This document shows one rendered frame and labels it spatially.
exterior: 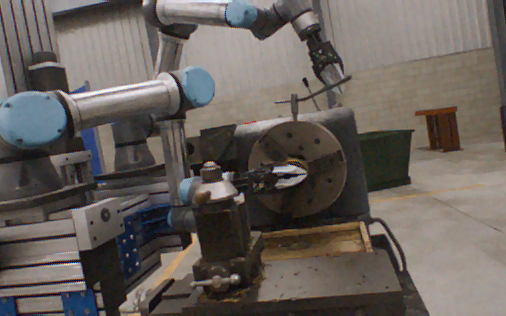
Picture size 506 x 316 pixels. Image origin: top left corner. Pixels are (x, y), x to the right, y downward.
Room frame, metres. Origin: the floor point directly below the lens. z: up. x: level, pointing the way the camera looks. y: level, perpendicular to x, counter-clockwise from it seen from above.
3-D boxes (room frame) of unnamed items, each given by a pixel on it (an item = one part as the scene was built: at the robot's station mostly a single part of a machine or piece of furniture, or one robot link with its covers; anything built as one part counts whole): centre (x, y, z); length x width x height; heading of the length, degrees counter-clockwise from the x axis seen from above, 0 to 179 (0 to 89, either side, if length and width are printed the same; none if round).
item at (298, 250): (0.99, -0.07, 0.89); 0.36 x 0.30 x 0.04; 78
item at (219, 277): (0.67, 0.08, 0.99); 0.20 x 0.10 x 0.05; 168
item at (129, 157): (1.40, 0.46, 1.21); 0.15 x 0.15 x 0.10
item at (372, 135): (6.09, -1.78, 0.43); 1.34 x 0.94 x 0.85; 7
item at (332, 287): (0.63, 0.02, 0.95); 0.43 x 0.17 x 0.05; 78
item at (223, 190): (0.64, 0.08, 1.13); 0.08 x 0.08 x 0.03
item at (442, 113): (9.22, -4.48, 0.50); 1.61 x 0.44 x 1.00; 175
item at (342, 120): (1.64, -0.19, 1.06); 0.59 x 0.48 x 0.39; 168
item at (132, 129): (1.41, 0.45, 1.33); 0.13 x 0.12 x 0.14; 147
